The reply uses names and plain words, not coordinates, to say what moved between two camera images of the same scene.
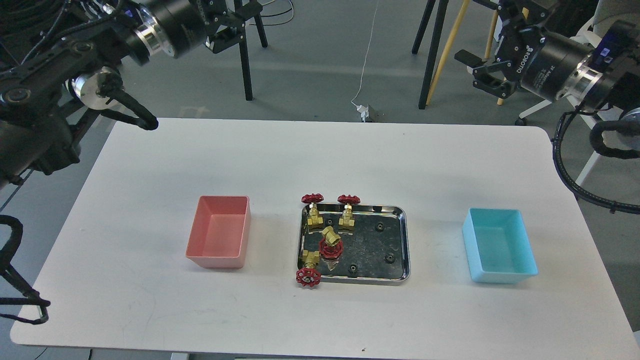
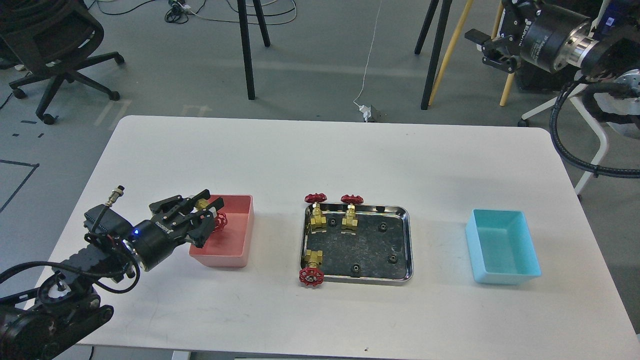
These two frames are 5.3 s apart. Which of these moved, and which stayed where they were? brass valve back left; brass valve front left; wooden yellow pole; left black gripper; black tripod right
Moved: left black gripper
Stayed: brass valve front left; black tripod right; brass valve back left; wooden yellow pole
